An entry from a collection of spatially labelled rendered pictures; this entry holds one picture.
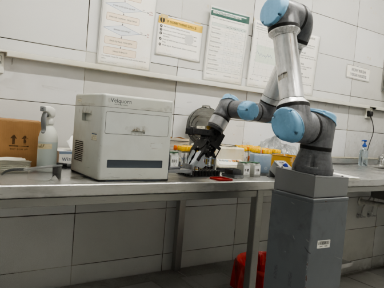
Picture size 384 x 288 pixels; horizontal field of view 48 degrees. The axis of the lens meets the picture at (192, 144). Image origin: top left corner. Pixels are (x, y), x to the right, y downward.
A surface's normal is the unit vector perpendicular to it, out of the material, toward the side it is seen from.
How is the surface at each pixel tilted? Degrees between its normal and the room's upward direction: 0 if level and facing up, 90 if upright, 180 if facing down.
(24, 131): 89
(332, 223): 90
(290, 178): 90
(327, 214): 90
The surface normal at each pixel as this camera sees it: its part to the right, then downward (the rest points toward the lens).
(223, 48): 0.55, 0.15
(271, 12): -0.78, -0.19
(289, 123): -0.77, 0.07
